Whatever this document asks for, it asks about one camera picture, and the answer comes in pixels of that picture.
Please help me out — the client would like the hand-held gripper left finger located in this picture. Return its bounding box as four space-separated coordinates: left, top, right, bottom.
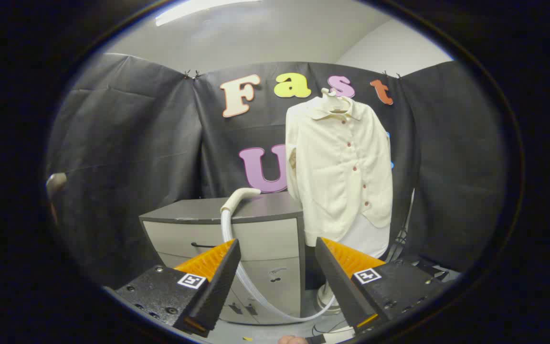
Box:
105 238 242 338

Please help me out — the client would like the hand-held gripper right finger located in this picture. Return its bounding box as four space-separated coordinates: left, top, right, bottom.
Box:
314 236 447 335

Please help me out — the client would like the translucent garment steamer hose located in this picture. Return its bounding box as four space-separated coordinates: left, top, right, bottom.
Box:
220 210 337 322

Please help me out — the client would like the white garment steamer nozzle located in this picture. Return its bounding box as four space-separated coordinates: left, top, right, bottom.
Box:
220 187 262 214

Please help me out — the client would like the cream button-up shirt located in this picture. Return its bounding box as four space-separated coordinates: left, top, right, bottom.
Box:
285 93 394 247

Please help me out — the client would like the white garment steamer base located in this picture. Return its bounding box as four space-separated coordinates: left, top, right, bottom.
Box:
316 282 342 315

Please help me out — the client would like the white fabric panel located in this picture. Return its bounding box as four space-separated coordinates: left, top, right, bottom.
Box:
337 213 391 259

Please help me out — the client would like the grey drawer cabinet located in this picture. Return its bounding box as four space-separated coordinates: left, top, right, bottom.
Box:
139 191 307 325

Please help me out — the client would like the black backdrop cloth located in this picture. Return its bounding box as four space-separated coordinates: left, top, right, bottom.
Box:
46 53 507 287

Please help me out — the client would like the ceiling light strip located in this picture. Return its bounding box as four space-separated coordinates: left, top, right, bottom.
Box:
155 0 261 27

